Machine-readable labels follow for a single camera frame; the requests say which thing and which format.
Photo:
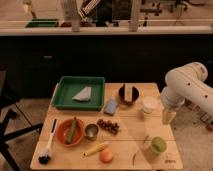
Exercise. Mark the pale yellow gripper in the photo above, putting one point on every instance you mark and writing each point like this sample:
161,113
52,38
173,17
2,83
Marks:
168,115

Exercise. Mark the white towel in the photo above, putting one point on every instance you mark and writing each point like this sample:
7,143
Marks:
84,94

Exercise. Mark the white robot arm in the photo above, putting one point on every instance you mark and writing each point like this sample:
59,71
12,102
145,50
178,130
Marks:
186,82

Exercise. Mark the white plastic cup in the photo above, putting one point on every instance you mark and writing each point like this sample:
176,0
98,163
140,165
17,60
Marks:
149,104

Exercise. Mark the green apple in cup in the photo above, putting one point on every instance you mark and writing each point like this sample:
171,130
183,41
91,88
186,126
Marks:
158,145

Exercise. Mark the metal cup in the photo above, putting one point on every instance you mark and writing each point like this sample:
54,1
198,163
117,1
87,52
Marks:
91,132

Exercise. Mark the black bowl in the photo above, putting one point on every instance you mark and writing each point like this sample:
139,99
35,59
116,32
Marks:
135,94

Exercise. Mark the wooden table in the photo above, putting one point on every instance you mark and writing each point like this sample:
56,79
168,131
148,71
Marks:
131,146

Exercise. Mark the wooden block in bowl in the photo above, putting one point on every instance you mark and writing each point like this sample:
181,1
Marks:
128,93

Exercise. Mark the bunch of dark grapes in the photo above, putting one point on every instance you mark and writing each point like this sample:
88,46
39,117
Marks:
109,126

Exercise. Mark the blue sponge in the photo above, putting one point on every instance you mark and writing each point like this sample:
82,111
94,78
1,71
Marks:
110,107

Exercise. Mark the orange fruit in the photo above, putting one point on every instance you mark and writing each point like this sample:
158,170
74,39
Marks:
106,155

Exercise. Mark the green cucumber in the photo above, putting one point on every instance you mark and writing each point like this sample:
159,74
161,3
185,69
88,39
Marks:
71,131

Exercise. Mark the green plastic tray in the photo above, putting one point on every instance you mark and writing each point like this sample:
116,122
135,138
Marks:
69,86

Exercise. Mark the orange bowl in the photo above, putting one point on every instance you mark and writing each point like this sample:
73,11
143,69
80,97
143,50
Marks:
63,130

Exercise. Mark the green bin in background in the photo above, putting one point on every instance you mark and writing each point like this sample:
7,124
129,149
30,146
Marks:
39,23

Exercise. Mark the black office chair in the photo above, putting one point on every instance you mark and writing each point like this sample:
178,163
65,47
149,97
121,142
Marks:
6,100

